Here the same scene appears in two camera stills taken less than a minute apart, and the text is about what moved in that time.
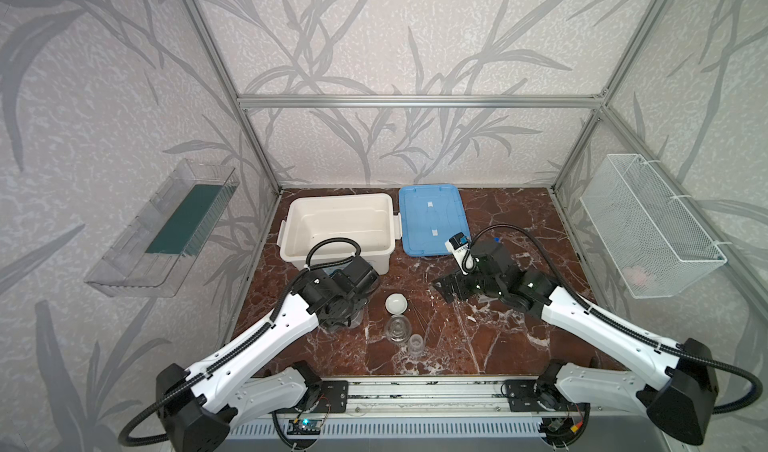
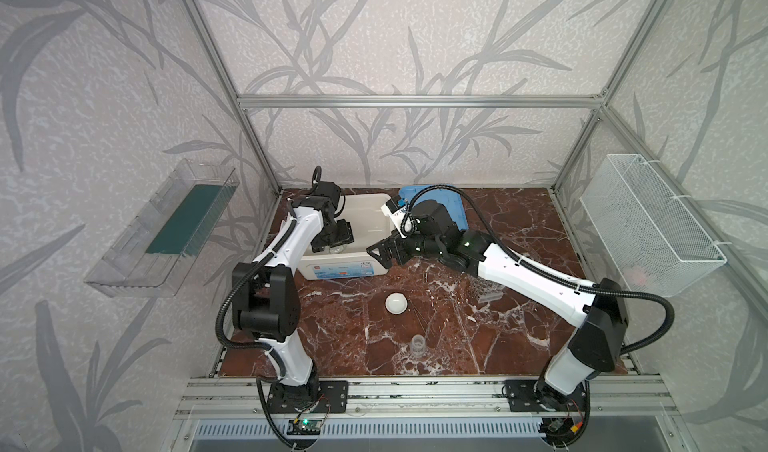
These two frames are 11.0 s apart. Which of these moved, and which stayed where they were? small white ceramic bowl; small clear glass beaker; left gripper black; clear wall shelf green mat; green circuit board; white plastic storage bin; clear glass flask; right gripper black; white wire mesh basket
Moved: right gripper black; left gripper black; clear glass flask
Stayed: white wire mesh basket; clear wall shelf green mat; small clear glass beaker; green circuit board; white plastic storage bin; small white ceramic bowl
